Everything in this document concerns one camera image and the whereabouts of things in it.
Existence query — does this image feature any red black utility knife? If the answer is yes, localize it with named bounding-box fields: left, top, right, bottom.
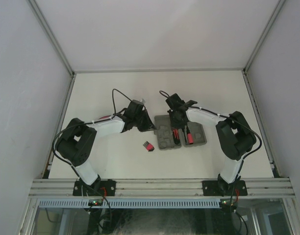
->
left=172, top=128, right=180, bottom=145

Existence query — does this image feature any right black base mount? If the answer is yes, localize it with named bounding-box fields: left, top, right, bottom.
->
left=202, top=180, right=248, bottom=196

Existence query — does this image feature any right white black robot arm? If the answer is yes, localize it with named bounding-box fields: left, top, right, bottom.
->
left=159, top=91, right=262, bottom=195

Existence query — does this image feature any aluminium front rail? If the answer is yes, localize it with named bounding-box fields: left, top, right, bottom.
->
left=28, top=178, right=295, bottom=199

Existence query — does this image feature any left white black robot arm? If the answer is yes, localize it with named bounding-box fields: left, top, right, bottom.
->
left=51, top=100, right=156, bottom=196

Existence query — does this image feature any blue slotted cable duct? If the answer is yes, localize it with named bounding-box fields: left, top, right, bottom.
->
left=39, top=198, right=221, bottom=209

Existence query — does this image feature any grey plastic tool case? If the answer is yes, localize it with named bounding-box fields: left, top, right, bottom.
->
left=154, top=115, right=207, bottom=150

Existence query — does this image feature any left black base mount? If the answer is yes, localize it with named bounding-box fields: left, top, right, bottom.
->
left=73, top=179, right=117, bottom=197

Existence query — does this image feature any red hex key set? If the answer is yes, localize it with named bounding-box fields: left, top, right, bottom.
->
left=143, top=141, right=155, bottom=152

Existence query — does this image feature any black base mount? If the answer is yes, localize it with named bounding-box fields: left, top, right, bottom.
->
left=202, top=180, right=248, bottom=196
left=73, top=179, right=117, bottom=197

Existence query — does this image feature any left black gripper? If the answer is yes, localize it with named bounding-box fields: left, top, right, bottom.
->
left=133, top=110, right=156, bottom=133

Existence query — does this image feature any short red black screwdriver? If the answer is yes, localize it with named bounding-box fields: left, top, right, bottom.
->
left=186, top=125, right=194, bottom=144

